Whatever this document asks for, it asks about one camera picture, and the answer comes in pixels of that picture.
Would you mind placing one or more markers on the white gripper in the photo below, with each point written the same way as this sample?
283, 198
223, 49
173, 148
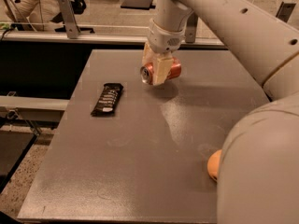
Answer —
163, 40

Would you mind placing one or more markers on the red coke can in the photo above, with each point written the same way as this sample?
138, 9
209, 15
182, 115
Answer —
146, 71

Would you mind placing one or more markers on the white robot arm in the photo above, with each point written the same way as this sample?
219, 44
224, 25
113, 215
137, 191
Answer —
257, 168

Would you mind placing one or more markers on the black snack bar wrapper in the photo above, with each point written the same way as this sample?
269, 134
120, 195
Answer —
108, 100

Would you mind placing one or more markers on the orange fruit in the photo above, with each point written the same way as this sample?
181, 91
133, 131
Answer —
213, 164

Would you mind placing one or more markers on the seated person in beige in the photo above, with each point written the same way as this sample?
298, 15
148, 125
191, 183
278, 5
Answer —
41, 15

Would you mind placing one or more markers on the right metal rail bracket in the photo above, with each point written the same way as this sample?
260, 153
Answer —
191, 28

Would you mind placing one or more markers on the metal rail bracket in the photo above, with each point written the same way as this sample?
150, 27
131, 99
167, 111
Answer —
191, 28
70, 23

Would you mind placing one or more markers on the left metal rail bracket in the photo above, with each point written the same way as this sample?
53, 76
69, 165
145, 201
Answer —
70, 23

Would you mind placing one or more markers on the far right metal bracket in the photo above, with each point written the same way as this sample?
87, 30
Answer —
285, 10

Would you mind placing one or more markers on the metal guard rail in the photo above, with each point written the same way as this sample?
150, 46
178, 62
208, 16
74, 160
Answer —
200, 43

